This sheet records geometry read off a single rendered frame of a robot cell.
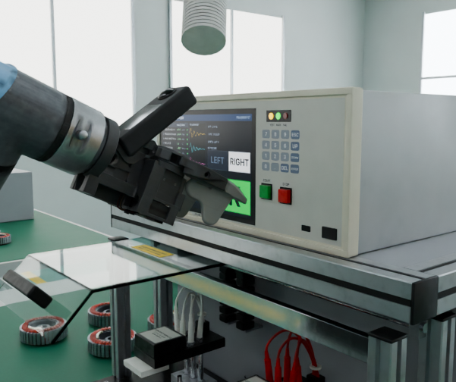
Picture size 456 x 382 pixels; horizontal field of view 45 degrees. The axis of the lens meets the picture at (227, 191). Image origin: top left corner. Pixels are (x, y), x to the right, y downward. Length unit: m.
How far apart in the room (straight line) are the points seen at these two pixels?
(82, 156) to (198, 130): 0.35
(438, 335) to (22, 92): 0.53
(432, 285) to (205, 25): 1.50
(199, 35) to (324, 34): 6.05
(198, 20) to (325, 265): 1.43
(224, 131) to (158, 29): 5.43
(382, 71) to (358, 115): 7.73
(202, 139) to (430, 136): 0.34
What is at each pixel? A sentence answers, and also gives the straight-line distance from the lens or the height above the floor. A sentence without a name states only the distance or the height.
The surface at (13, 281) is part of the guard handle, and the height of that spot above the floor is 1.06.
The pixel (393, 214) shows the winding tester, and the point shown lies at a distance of 0.75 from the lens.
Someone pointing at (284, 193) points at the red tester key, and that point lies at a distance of 0.73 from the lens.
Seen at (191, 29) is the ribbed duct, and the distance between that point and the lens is 1.98.
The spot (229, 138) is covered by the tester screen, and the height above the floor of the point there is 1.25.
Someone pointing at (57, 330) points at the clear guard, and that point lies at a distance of 0.74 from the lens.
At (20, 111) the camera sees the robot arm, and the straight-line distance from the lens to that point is 0.55.
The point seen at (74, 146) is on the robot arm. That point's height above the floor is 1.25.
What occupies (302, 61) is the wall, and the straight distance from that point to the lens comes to 7.63.
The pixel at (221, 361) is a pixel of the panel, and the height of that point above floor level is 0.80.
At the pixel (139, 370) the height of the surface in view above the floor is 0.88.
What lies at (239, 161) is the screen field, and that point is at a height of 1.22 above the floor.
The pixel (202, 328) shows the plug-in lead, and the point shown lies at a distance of 0.99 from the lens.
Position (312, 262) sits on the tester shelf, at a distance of 0.68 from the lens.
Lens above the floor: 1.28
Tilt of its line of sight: 7 degrees down
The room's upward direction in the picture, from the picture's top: straight up
